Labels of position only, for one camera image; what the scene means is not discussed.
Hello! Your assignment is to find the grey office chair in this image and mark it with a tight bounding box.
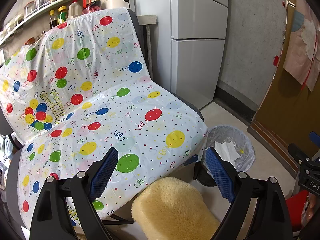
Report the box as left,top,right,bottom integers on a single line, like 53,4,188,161
0,8,205,238

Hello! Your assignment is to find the brown wooden door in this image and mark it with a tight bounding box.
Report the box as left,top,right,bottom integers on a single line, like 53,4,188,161
248,0,319,177

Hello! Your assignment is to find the yellow fuzzy knee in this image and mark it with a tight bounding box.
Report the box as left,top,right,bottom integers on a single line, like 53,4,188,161
131,177,220,239

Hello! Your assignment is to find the balloon print birthday tablecloth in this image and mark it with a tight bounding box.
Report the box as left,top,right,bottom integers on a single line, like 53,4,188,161
0,7,209,228

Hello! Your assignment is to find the trash bin with grey bag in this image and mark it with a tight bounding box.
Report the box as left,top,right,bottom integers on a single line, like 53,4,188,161
193,125,256,187

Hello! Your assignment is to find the white refrigerator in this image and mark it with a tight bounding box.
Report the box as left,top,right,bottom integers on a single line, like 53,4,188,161
131,0,230,111

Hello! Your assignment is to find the white paper napkin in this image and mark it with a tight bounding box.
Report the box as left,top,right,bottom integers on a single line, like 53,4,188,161
214,142,240,163

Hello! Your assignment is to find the kitchen wall shelf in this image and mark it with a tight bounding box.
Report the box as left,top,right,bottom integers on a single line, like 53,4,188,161
0,0,71,45

